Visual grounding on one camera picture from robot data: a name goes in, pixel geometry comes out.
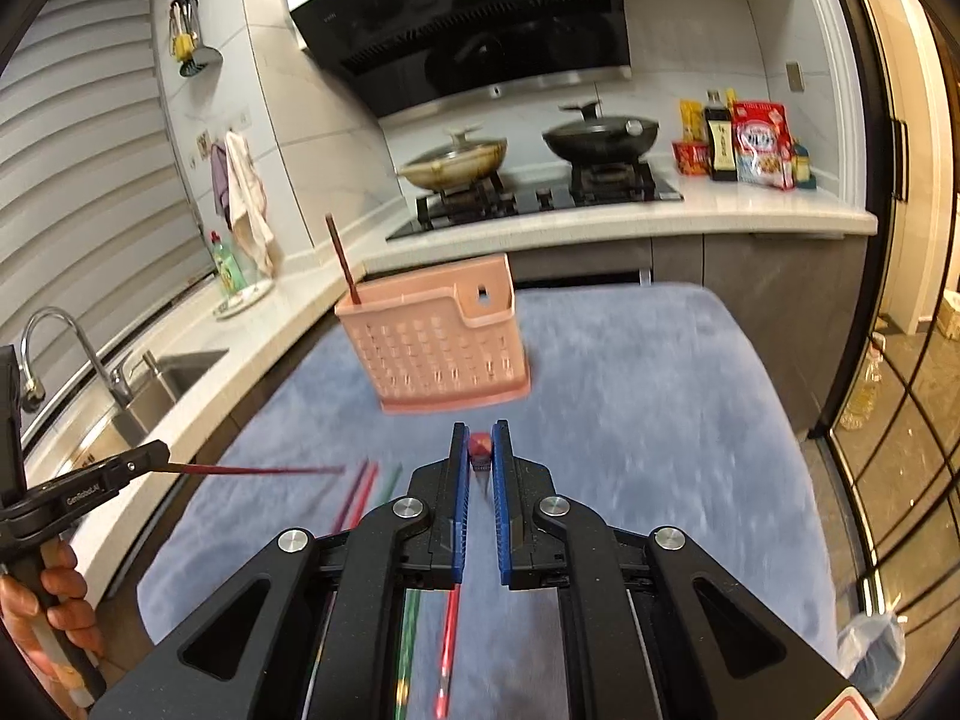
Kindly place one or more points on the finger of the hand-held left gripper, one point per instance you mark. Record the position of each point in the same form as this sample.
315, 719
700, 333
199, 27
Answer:
90, 486

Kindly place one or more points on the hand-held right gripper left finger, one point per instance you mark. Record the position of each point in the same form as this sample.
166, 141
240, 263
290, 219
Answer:
459, 510

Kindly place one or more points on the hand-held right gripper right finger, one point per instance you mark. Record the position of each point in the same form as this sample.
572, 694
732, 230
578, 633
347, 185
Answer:
501, 510

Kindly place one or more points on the red chopstick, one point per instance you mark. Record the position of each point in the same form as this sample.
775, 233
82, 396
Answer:
346, 506
341, 259
361, 499
255, 471
480, 452

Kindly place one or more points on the green chopstick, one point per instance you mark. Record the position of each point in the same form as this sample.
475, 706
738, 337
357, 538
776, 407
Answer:
407, 652
388, 484

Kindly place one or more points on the brown chopstick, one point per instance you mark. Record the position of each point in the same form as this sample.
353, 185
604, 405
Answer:
448, 652

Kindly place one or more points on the pink perforated utensil holder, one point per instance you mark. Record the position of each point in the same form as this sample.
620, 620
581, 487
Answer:
427, 345

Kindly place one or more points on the yellow hanging kitchen utensils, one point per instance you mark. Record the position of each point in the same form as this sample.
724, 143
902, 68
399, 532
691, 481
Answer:
184, 34

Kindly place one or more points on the person's left hand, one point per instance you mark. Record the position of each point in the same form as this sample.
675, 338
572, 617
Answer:
67, 615

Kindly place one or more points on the steel kitchen faucet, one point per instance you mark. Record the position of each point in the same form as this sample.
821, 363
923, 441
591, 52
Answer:
45, 326

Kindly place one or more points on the stainless steel sink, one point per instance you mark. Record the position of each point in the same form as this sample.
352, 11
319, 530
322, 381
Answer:
172, 379

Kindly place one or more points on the grey-blue plush blanket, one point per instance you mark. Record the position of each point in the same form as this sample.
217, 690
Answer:
637, 427

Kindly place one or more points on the white patterned plate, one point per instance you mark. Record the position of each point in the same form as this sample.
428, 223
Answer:
244, 301

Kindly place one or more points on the green dish soap bottle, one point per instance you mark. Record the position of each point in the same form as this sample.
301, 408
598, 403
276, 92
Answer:
229, 266

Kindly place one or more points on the white window blinds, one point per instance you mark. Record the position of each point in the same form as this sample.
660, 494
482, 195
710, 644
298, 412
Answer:
82, 165

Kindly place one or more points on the black gas stove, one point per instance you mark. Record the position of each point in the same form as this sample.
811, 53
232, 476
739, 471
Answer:
540, 199

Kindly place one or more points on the purple cloth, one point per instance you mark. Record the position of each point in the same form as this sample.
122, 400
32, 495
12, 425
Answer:
218, 180

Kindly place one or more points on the white hanging towel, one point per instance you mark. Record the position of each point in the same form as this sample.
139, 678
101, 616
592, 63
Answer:
247, 202

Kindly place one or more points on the grey lower kitchen cabinets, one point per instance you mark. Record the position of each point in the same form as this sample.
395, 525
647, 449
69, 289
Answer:
750, 292

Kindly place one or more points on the beige cooking pan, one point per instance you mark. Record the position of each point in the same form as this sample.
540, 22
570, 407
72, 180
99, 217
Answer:
450, 169

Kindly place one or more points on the glass pan lid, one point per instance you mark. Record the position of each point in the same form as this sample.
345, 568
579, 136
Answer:
457, 146

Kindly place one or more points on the black wok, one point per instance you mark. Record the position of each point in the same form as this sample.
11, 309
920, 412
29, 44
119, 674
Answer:
600, 144

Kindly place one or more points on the clear plastic oil bottle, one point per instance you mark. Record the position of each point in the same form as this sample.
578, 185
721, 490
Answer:
862, 390

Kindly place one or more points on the clear plastic bag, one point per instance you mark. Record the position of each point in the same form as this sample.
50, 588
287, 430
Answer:
870, 645

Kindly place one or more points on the red snack packet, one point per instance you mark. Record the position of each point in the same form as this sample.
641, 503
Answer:
690, 157

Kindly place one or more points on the black wok lid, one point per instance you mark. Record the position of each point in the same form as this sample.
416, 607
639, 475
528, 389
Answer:
596, 120

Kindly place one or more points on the dark soy sauce bottle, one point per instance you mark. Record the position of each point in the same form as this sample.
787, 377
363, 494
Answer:
721, 146

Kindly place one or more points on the yellow seasoning packet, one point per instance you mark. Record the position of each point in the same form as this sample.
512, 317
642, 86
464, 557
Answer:
691, 116

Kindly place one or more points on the black framed glass door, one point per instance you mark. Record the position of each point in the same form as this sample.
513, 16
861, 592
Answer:
900, 315

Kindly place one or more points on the red cereal bag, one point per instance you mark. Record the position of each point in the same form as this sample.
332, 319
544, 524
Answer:
765, 146

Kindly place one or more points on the blue box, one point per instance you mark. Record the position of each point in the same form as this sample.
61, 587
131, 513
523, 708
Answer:
802, 165

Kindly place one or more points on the black range hood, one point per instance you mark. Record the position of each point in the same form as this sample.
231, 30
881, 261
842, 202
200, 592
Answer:
465, 22

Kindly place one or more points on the cardboard box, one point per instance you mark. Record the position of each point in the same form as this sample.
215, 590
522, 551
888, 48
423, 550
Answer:
949, 315

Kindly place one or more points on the sticker wall hook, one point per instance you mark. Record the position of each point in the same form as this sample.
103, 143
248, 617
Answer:
203, 144

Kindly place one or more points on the white wall socket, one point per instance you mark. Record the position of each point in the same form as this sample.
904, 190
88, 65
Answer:
244, 118

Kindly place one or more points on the grey wall outlet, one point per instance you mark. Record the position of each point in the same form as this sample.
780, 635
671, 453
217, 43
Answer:
795, 76

